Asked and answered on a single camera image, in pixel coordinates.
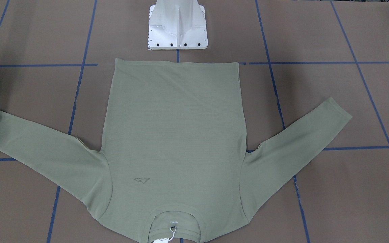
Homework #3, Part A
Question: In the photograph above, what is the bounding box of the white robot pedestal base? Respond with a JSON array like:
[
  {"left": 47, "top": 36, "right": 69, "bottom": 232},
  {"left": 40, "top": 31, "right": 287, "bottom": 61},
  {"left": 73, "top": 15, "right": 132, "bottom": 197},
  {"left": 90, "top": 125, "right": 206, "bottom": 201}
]
[{"left": 147, "top": 0, "right": 208, "bottom": 50}]

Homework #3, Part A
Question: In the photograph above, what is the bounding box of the green long-sleeve shirt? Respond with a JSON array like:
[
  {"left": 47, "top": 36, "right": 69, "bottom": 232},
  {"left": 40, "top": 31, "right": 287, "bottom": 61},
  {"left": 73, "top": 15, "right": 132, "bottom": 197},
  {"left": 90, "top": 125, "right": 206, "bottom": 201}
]
[{"left": 0, "top": 59, "right": 352, "bottom": 243}]

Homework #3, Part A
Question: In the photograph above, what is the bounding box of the white shirt price tag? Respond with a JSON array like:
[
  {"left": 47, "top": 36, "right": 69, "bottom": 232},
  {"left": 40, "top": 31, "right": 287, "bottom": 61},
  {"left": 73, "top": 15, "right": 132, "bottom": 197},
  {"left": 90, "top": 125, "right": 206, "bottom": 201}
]
[{"left": 153, "top": 227, "right": 177, "bottom": 243}]

